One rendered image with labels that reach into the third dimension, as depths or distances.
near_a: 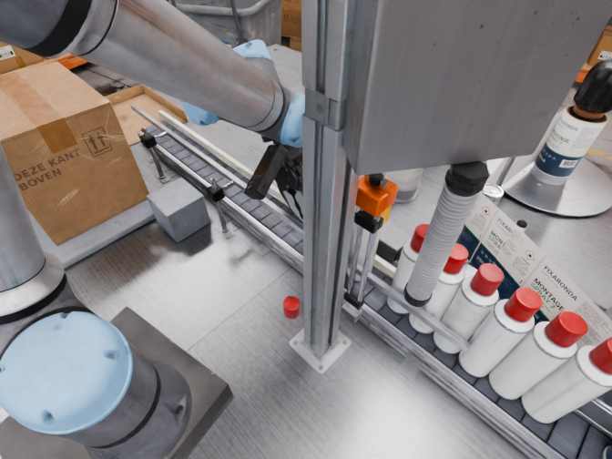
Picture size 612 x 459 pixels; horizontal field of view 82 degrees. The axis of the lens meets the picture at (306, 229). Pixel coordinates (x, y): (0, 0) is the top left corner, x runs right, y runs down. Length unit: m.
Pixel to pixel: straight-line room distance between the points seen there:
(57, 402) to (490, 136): 0.47
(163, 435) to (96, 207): 0.57
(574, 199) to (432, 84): 0.84
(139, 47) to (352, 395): 0.59
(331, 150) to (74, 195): 0.71
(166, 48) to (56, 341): 0.32
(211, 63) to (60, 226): 0.67
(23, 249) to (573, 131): 1.04
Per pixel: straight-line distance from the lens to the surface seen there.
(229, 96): 0.42
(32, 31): 0.31
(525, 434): 0.69
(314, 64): 0.32
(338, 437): 0.66
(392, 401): 0.69
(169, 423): 0.59
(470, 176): 0.34
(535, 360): 0.59
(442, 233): 0.38
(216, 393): 0.63
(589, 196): 1.13
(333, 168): 0.34
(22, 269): 0.51
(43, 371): 0.47
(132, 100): 1.57
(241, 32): 2.73
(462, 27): 0.28
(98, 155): 0.92
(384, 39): 0.26
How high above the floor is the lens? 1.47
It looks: 47 degrees down
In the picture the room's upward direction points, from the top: straight up
